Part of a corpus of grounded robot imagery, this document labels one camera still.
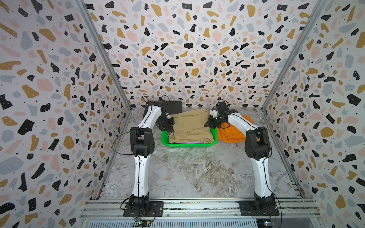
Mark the orange pants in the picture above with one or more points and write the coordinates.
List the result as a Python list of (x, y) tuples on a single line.
[(230, 134)]

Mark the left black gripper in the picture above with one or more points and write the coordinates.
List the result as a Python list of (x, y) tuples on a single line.
[(169, 126)]

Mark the beige pants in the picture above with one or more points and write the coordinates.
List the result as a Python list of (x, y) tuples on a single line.
[(194, 117)]

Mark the aluminium front rail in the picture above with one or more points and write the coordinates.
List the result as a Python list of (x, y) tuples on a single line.
[(201, 213)]

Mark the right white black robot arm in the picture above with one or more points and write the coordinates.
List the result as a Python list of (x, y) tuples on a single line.
[(257, 148)]

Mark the purple pants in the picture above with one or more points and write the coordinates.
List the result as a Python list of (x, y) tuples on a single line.
[(192, 142)]

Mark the green plastic basket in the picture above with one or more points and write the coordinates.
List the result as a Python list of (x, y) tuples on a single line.
[(190, 136)]

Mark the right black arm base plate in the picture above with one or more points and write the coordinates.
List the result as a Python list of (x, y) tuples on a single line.
[(254, 208)]

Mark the black flat box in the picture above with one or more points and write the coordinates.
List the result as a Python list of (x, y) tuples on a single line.
[(169, 107)]

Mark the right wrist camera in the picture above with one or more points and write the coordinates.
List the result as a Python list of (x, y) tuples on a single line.
[(221, 108)]

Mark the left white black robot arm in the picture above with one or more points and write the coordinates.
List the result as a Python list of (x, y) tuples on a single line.
[(142, 147)]

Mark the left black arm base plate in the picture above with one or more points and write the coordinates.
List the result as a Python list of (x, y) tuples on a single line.
[(154, 209)]

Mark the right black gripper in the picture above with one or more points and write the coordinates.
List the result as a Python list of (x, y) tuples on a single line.
[(208, 124)]

